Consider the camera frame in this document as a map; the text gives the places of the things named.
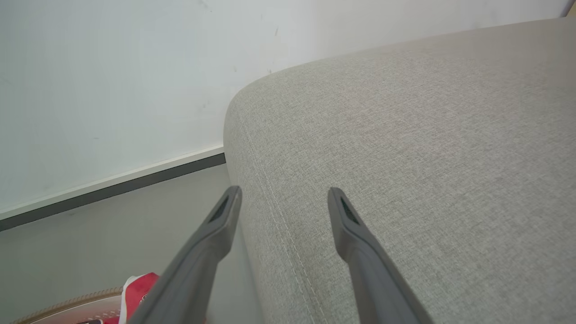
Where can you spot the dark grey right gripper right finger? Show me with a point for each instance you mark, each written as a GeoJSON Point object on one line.
{"type": "Point", "coordinates": [373, 274]}

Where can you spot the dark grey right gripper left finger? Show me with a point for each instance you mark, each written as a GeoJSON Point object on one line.
{"type": "Point", "coordinates": [193, 270]}

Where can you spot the red and white garment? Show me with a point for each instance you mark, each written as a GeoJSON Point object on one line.
{"type": "Point", "coordinates": [137, 294]}

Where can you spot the woven laundry basket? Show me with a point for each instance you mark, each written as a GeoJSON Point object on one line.
{"type": "Point", "coordinates": [72, 310]}

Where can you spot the grey fabric sofa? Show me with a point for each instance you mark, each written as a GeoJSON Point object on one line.
{"type": "Point", "coordinates": [405, 171]}

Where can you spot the white and grey baseboard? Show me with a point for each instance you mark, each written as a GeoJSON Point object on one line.
{"type": "Point", "coordinates": [112, 184]}

